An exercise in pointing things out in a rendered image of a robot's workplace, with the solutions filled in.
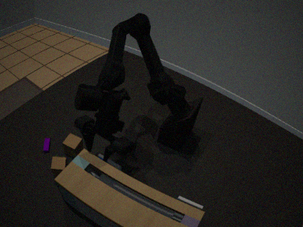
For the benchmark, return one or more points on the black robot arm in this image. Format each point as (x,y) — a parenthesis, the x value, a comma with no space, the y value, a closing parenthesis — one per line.
(161,87)

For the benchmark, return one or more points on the purple rectangular block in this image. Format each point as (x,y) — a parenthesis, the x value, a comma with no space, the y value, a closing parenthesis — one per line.
(46,146)

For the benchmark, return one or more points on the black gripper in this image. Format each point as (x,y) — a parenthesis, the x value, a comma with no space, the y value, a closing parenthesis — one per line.
(104,127)

